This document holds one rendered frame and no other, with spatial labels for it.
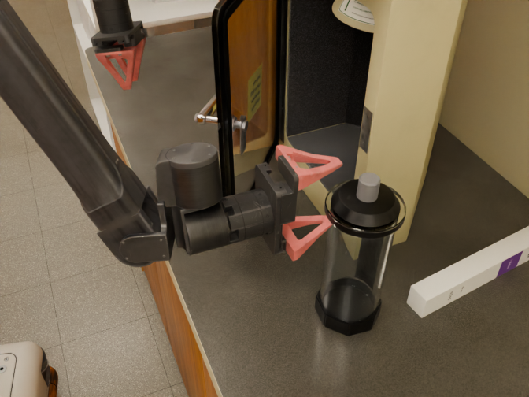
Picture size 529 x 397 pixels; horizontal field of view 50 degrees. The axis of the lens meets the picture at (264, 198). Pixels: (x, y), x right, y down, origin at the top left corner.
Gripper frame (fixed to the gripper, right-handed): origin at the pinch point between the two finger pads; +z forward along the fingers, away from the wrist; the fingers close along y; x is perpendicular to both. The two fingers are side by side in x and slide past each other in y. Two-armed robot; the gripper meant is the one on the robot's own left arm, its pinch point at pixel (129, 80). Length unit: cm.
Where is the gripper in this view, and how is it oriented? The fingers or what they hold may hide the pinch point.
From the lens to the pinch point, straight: 105.9
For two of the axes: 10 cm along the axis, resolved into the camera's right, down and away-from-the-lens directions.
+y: 0.5, -5.1, 8.6
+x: -9.9, 0.7, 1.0
